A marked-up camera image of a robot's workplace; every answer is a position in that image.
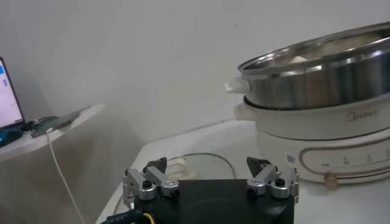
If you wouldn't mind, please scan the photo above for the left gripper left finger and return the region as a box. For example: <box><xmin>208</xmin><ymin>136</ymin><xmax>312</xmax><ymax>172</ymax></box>
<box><xmin>121</xmin><ymin>156</ymin><xmax>181</xmax><ymax>201</ymax></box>

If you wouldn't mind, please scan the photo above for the blue computer mouse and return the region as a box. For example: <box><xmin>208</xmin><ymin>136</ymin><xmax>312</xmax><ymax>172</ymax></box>
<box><xmin>0</xmin><ymin>129</ymin><xmax>24</xmax><ymax>149</ymax></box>

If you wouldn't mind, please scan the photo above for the dark green flat tool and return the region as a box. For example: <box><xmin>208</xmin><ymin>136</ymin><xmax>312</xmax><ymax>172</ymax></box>
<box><xmin>23</xmin><ymin>114</ymin><xmax>60</xmax><ymax>131</ymax></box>

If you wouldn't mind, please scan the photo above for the laptop screen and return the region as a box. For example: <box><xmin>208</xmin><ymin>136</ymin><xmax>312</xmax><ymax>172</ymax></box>
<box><xmin>0</xmin><ymin>56</ymin><xmax>27</xmax><ymax>131</ymax></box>

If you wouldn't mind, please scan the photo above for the round glass pot lid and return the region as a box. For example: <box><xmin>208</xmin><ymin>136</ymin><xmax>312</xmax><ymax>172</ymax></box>
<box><xmin>114</xmin><ymin>152</ymin><xmax>238</xmax><ymax>215</ymax></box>

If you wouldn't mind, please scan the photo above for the black smartphone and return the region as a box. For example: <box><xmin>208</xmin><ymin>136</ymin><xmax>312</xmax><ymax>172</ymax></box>
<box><xmin>30</xmin><ymin>109</ymin><xmax>82</xmax><ymax>138</ymax></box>

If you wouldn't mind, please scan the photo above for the white charging cable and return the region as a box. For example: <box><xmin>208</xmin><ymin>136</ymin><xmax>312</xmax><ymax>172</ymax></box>
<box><xmin>45</xmin><ymin>127</ymin><xmax>88</xmax><ymax>224</ymax></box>

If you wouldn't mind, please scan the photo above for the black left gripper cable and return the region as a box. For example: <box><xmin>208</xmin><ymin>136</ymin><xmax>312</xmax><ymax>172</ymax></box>
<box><xmin>100</xmin><ymin>209</ymin><xmax>156</xmax><ymax>224</ymax></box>

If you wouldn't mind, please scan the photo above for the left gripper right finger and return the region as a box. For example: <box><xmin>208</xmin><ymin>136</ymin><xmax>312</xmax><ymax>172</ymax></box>
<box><xmin>246</xmin><ymin>156</ymin><xmax>301</xmax><ymax>200</ymax></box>

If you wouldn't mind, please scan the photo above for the small white side table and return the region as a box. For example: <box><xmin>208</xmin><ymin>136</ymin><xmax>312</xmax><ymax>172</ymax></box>
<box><xmin>0</xmin><ymin>103</ymin><xmax>106</xmax><ymax>164</ymax></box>

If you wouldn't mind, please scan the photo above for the white steamed baozi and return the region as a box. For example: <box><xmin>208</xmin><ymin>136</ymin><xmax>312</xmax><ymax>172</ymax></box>
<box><xmin>288</xmin><ymin>55</ymin><xmax>308</xmax><ymax>65</ymax></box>

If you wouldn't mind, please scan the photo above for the white electric cooking pot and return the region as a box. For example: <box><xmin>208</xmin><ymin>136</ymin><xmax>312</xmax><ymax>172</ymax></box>
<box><xmin>233</xmin><ymin>94</ymin><xmax>390</xmax><ymax>191</ymax></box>

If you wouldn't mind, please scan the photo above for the perforated steel steamer basket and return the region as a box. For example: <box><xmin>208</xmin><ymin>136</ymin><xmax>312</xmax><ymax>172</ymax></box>
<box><xmin>224</xmin><ymin>21</ymin><xmax>390</xmax><ymax>111</ymax></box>

